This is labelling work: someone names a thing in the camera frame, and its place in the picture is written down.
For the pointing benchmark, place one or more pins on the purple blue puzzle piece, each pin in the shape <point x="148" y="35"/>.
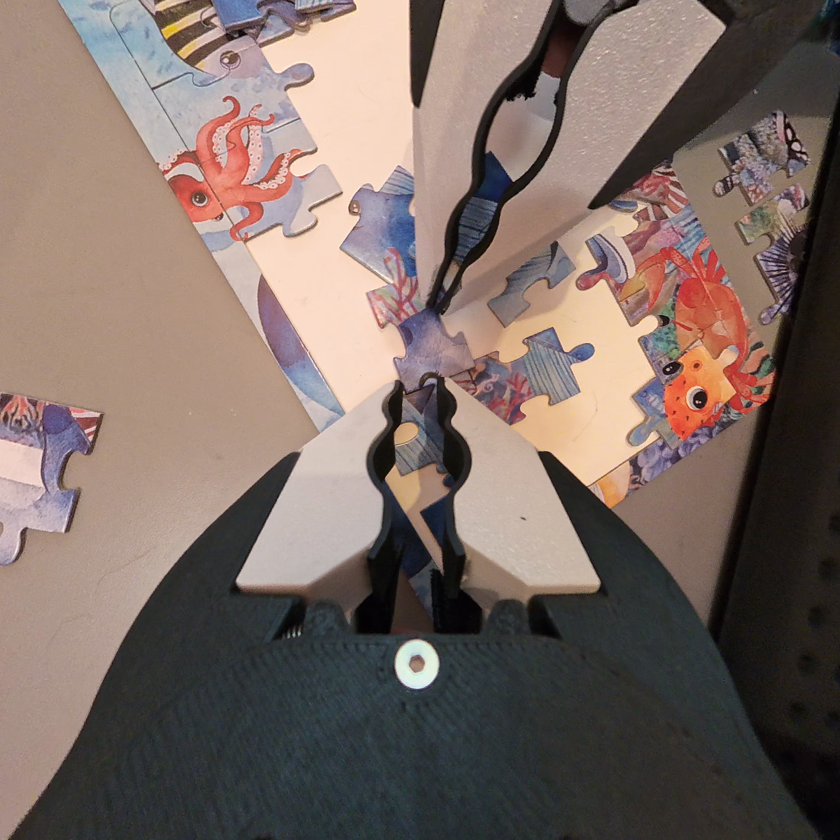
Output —
<point x="433" y="348"/>

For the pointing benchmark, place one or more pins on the pale striped whale puzzle piece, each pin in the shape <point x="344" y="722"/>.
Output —
<point x="531" y="289"/>

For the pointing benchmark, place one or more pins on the striped piece with dark triangle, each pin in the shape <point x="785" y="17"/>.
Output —
<point x="554" y="367"/>

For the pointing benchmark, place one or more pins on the dark blue puzzle piece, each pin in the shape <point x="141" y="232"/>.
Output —
<point x="502" y="174"/>

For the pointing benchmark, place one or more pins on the coral and shell puzzle piece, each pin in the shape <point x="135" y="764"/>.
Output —
<point x="663" y="197"/>

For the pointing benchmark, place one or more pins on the purple piece with white patch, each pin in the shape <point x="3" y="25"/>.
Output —
<point x="610" y="256"/>

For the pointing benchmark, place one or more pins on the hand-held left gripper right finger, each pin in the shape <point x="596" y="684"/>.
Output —
<point x="525" y="525"/>

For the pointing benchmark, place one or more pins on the light blue striped puzzle piece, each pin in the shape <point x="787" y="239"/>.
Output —
<point x="321" y="5"/>

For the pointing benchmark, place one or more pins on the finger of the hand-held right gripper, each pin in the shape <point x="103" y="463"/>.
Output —
<point x="623" y="98"/>
<point x="459" y="98"/>

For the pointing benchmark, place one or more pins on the joined crab pufferfish puzzle pieces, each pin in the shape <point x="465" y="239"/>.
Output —
<point x="709" y="302"/>

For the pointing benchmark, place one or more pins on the dark blue whale eye piece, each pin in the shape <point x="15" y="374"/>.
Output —
<point x="377" y="223"/>

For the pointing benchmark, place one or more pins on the puzzle piece with peeling paper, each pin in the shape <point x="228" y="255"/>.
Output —
<point x="39" y="505"/>

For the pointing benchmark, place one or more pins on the green grey puzzle piece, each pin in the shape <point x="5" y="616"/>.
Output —
<point x="774" y="216"/>

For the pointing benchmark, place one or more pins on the striped puzzle piece with notch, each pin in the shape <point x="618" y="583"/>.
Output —
<point x="430" y="459"/>

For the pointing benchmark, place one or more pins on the blue striped whale puzzle piece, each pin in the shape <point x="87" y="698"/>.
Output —
<point x="476" y="229"/>

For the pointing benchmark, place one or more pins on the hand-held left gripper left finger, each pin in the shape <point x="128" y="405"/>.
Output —
<point x="315" y="525"/>

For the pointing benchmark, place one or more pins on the dark blue red coral piece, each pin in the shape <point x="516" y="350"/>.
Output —
<point x="502" y="390"/>

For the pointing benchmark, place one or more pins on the mottled blue puzzle piece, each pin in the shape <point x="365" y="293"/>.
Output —
<point x="239" y="13"/>

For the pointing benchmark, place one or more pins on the striped fish puzzle piece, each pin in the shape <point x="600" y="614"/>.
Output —
<point x="262" y="82"/>

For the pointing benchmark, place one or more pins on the octopus arms puzzle piece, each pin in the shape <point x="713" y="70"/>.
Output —
<point x="289" y="131"/>

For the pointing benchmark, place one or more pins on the ocean print puzzle tray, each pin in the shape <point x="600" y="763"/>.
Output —
<point x="354" y="118"/>

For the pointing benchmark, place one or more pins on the purple fan puzzle piece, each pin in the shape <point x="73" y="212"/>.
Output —
<point x="781" y="269"/>

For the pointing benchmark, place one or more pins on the octopus body puzzle piece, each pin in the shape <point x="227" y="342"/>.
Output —
<point x="308" y="203"/>

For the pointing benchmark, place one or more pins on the grey coral puzzle piece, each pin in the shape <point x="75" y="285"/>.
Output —
<point x="754" y="157"/>

